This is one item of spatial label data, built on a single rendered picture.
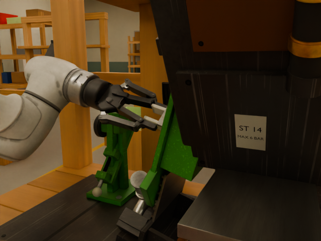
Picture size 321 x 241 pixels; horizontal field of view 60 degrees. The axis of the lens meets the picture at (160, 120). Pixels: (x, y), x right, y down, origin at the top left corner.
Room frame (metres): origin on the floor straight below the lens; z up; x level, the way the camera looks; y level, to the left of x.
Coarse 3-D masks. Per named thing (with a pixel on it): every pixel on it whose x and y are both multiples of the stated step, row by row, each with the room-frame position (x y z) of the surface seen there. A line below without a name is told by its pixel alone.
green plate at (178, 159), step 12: (168, 108) 0.50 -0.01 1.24; (168, 120) 0.50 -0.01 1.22; (168, 132) 0.51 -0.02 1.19; (168, 144) 0.51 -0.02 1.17; (180, 144) 0.50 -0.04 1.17; (156, 156) 0.51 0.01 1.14; (168, 156) 0.51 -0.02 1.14; (180, 156) 0.50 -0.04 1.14; (192, 156) 0.49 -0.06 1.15; (156, 168) 0.51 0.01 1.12; (168, 168) 0.51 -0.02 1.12; (180, 168) 0.50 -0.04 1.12; (192, 168) 0.49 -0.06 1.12
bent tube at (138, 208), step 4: (164, 112) 0.61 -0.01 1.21; (164, 116) 0.60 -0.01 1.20; (160, 120) 0.59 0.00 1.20; (160, 124) 0.59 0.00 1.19; (140, 200) 0.59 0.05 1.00; (144, 200) 0.59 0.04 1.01; (136, 204) 0.59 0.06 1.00; (140, 204) 0.59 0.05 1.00; (144, 204) 0.59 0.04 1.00; (136, 208) 0.58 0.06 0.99; (140, 208) 0.58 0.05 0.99; (144, 208) 0.58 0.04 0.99; (136, 212) 0.57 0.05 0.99; (140, 212) 0.57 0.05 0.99
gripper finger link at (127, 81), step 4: (128, 80) 0.70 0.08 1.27; (128, 84) 0.69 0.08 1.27; (132, 84) 0.69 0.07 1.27; (132, 88) 0.69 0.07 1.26; (136, 88) 0.68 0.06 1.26; (140, 88) 0.68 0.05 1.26; (144, 88) 0.68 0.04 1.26; (136, 92) 0.69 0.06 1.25; (140, 92) 0.68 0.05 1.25; (144, 92) 0.67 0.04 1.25; (148, 92) 0.67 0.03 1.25; (152, 92) 0.67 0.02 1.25; (144, 96) 0.68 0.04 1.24; (148, 96) 0.68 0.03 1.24; (152, 96) 0.66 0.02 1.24
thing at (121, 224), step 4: (120, 220) 0.55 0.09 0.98; (116, 224) 0.55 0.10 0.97; (120, 224) 0.55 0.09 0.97; (124, 224) 0.55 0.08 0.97; (120, 228) 0.56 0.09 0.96; (124, 228) 0.54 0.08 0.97; (128, 228) 0.54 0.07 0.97; (132, 228) 0.54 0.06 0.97; (128, 232) 0.54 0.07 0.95; (132, 232) 0.53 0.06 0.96; (136, 232) 0.53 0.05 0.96; (132, 236) 0.56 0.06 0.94; (136, 236) 0.53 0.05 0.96
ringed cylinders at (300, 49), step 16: (304, 0) 0.26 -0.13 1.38; (320, 0) 0.26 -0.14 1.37; (304, 16) 0.27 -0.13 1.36; (320, 16) 0.27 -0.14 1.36; (304, 32) 0.28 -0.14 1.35; (320, 32) 0.27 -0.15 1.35; (288, 48) 0.30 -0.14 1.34; (304, 48) 0.28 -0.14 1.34; (320, 48) 0.28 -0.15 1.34; (304, 64) 0.29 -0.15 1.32; (320, 64) 0.29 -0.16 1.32; (288, 80) 0.32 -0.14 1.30; (304, 80) 0.30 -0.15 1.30; (320, 80) 0.29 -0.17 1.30; (304, 96) 0.30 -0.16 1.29
